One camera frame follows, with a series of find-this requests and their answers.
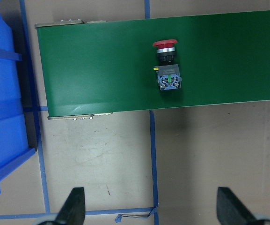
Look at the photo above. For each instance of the red push button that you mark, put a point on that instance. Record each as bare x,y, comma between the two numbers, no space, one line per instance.
168,73

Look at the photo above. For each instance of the green conveyor belt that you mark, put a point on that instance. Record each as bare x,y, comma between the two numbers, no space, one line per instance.
108,67

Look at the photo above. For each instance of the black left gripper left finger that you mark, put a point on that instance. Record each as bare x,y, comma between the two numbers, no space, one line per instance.
74,209

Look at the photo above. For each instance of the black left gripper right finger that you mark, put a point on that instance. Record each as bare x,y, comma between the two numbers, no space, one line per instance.
230,210

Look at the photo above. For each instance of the blue left plastic bin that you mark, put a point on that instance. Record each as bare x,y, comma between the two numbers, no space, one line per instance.
14,147

